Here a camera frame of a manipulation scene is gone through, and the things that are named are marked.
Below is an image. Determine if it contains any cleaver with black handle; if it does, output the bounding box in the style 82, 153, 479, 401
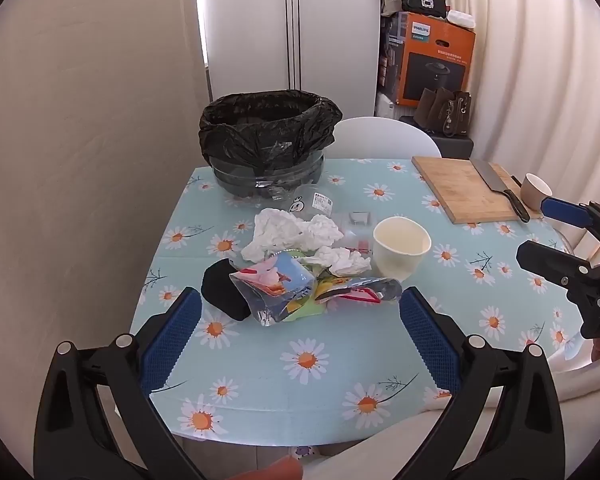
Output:
469, 158, 531, 224

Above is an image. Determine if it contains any white curtain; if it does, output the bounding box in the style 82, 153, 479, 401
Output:
432, 0, 600, 266

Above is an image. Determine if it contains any white chair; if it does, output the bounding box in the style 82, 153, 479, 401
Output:
332, 117, 442, 160

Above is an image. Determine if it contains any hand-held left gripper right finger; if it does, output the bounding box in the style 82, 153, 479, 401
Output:
399, 286, 566, 480

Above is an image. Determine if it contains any blue daisy tablecloth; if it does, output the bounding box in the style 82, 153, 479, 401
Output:
139, 157, 588, 448

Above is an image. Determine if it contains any white appliance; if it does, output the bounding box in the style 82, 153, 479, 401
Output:
375, 92, 407, 121

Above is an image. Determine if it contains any black cloth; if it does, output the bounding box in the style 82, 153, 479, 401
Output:
201, 258, 254, 322

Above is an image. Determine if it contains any orange cardboard box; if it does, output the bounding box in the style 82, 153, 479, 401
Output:
380, 11, 477, 109

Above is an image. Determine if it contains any white pouch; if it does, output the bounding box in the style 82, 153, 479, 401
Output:
446, 9, 477, 30

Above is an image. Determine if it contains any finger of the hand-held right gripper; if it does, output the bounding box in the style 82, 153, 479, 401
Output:
540, 196, 600, 264
516, 240, 594, 291

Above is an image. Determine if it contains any white paper cup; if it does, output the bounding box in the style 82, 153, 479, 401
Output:
372, 216, 432, 283

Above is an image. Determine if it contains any black bag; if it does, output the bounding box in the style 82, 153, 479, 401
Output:
399, 0, 448, 13

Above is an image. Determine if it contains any red snack packet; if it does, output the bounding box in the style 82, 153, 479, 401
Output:
313, 277, 404, 307

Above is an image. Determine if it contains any large crumpled white tissue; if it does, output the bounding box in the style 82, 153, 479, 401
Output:
240, 207, 344, 264

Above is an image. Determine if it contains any white cabinet with black handles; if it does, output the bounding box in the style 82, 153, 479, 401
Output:
195, 0, 386, 117

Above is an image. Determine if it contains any small crumpled white tissue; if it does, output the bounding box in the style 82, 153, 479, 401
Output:
305, 246, 373, 279

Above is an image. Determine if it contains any black storage box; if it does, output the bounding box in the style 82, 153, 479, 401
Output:
399, 115, 475, 159

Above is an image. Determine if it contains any brown and white cup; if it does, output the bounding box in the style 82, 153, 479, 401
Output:
520, 173, 554, 212

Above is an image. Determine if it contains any clear plastic bag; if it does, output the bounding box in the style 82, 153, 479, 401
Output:
280, 185, 377, 256

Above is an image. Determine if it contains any wooden cutting board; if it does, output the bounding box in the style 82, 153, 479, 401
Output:
411, 155, 544, 225

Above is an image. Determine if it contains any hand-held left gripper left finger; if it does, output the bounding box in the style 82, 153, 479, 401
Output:
32, 286, 206, 480

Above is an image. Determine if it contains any blue and pink snack packet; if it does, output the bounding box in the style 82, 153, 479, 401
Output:
229, 251, 317, 328

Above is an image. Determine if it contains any brown handbag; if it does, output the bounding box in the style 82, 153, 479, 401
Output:
413, 87, 473, 139

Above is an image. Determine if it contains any light green cup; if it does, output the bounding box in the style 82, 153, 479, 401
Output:
280, 294, 327, 324

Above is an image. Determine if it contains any trash bin with black bag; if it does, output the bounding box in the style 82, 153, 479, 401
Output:
198, 89, 343, 209

